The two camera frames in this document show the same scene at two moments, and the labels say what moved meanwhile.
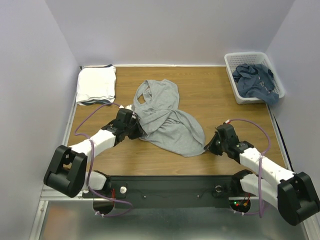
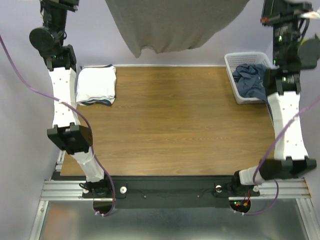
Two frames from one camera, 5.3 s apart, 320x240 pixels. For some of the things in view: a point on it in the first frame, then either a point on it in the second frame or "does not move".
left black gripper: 140,131 → 67,5
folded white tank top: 96,83 does not move
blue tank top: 255,81 does not move
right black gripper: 214,144 → 285,19
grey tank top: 165,124 → 174,25
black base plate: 170,192 does not move
